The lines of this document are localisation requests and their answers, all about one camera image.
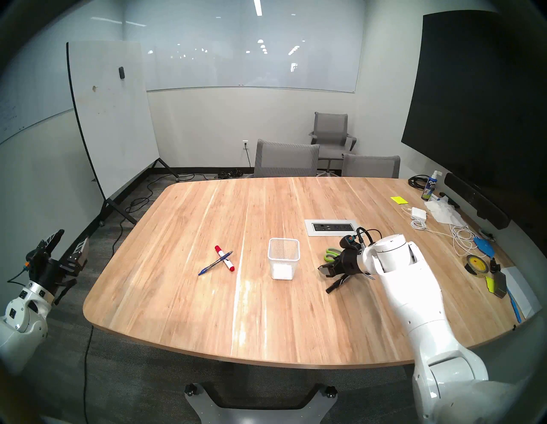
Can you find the yellow tape roll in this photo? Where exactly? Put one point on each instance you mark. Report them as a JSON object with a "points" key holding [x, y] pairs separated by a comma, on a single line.
{"points": [[470, 266]]}

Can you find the rolling white whiteboard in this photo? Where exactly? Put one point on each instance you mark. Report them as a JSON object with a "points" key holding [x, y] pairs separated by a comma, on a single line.
{"points": [[111, 111]]}

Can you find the linear ceiling light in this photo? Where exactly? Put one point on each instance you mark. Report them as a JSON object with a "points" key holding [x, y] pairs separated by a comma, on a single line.
{"points": [[257, 7]]}

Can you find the wide glass wall whiteboard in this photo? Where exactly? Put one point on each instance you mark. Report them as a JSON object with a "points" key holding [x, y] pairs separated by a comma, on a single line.
{"points": [[248, 55]]}

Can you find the white mesh pen holder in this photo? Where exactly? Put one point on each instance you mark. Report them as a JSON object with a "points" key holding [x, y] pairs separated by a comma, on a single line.
{"points": [[280, 271]]}

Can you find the large black wall screen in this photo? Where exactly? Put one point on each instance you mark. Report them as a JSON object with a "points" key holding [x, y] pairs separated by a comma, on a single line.
{"points": [[474, 107]]}

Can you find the black permanent marker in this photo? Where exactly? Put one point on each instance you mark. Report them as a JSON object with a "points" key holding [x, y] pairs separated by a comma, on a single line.
{"points": [[335, 286]]}

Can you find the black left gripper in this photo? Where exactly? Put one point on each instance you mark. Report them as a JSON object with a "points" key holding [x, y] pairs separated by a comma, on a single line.
{"points": [[47, 271]]}

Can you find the white power adapter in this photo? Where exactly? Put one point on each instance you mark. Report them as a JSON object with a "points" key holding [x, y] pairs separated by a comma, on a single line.
{"points": [[419, 213]]}

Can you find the blue stick tool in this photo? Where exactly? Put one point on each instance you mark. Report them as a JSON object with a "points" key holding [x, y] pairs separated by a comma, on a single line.
{"points": [[514, 305]]}

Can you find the small black bottle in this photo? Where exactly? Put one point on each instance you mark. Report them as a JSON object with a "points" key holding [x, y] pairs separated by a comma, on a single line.
{"points": [[494, 266]]}

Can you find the grey office chair with armrests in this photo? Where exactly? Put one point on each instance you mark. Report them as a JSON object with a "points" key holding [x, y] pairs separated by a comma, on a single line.
{"points": [[331, 125]]}

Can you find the blue flat disc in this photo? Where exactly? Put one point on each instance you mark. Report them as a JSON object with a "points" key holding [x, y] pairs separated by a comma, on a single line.
{"points": [[484, 247]]}

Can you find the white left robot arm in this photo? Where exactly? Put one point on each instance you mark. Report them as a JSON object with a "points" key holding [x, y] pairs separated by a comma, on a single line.
{"points": [[19, 329]]}

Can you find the blue ballpoint pen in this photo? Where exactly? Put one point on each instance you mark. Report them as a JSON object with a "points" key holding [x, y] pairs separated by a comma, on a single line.
{"points": [[208, 269]]}

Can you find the red capped whiteboard marker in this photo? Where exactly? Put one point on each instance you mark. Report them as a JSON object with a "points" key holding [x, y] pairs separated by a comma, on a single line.
{"points": [[225, 260]]}

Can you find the white paper sheet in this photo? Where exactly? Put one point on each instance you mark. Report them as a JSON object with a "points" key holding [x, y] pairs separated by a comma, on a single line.
{"points": [[521, 290]]}

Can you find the silver table power outlet panel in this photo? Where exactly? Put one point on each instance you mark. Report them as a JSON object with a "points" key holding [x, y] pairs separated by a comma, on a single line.
{"points": [[308, 228]]}

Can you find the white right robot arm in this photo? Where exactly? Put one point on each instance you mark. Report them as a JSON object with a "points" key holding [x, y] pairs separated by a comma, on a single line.
{"points": [[419, 299]]}

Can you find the yellow sticky note pad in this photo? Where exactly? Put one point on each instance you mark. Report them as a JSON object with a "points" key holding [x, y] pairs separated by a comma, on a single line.
{"points": [[399, 200]]}

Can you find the whiteboard cleaner spray bottle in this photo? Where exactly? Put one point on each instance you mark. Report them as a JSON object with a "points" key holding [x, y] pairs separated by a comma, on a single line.
{"points": [[429, 188]]}

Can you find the yellow and black pad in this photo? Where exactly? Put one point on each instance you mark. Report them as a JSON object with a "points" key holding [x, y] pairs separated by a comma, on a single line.
{"points": [[499, 284]]}

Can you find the black video sound bar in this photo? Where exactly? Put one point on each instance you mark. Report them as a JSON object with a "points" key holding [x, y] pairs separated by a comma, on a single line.
{"points": [[476, 201]]}

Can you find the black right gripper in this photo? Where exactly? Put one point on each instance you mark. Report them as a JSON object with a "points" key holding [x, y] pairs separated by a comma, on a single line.
{"points": [[351, 261]]}

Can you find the grey mesh office chair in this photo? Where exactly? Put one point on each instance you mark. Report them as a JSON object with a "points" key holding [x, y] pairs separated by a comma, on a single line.
{"points": [[286, 159], [371, 167]]}

